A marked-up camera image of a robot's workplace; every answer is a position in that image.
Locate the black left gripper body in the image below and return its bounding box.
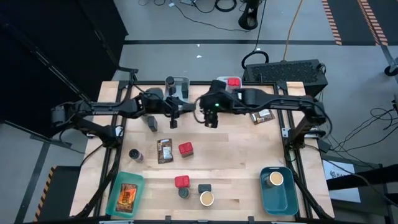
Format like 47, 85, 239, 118
152, 96, 179, 129

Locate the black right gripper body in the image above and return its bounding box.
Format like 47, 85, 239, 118
199, 80, 234, 129

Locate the orange spice pouch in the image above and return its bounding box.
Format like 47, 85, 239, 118
115, 182, 139, 214

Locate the grey-blue plastic bin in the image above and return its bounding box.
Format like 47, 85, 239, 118
164, 76, 190, 105

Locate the white plastic bin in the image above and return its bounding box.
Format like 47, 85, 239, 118
216, 76, 243, 94

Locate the brown spice pouch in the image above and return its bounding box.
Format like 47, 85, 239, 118
249, 108, 276, 126
156, 138, 175, 165

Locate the purple-labelled spice jar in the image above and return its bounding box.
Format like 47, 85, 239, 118
128, 148, 145, 164

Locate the black computer case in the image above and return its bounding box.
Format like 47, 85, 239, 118
241, 58, 329, 103

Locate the teal green plastic bin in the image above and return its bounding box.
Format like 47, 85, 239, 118
104, 170, 146, 219

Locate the orange-labelled turmeric jar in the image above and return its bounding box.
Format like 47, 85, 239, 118
177, 187, 191, 200

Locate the black stand base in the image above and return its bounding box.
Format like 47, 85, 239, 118
238, 0, 259, 31

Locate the black support pole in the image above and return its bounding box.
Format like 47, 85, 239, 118
30, 49, 97, 110

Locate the black power adapter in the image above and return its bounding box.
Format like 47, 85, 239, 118
317, 139, 333, 153

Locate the dark blue plastic bin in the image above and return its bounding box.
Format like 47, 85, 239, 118
259, 166, 300, 217

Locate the black mat with hazard stripes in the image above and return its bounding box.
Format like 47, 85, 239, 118
33, 166, 81, 222

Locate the black partition screen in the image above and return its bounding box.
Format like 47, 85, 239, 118
0, 0, 129, 138

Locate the white printed sign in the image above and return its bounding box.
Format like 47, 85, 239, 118
322, 158, 361, 203

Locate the black mat with orange stripes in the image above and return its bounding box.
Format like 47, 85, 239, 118
321, 0, 389, 47

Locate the black metal beam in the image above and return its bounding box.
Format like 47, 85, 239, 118
326, 170, 398, 191

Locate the black metal table frame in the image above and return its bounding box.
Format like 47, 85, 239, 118
74, 68, 335, 224

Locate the black looped cable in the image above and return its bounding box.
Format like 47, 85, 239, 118
241, 0, 270, 71

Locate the coiled black cable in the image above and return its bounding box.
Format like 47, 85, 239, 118
214, 0, 238, 13

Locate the yellow cable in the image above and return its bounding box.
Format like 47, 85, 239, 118
281, 0, 304, 62

